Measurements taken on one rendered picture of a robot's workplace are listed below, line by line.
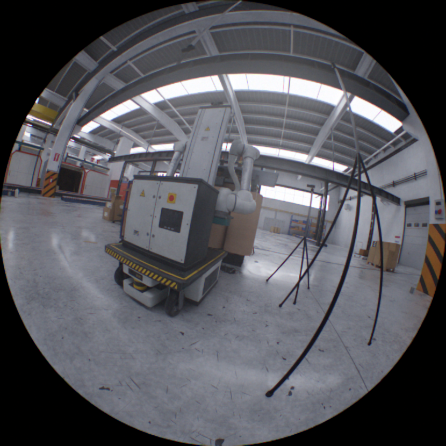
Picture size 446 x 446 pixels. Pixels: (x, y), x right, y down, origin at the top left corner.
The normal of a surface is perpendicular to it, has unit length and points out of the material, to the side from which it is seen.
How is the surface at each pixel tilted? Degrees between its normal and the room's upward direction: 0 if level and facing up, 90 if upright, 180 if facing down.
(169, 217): 90
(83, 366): 0
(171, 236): 90
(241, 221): 90
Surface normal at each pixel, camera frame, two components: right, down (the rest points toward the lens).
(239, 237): -0.25, -0.01
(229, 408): 0.19, -0.98
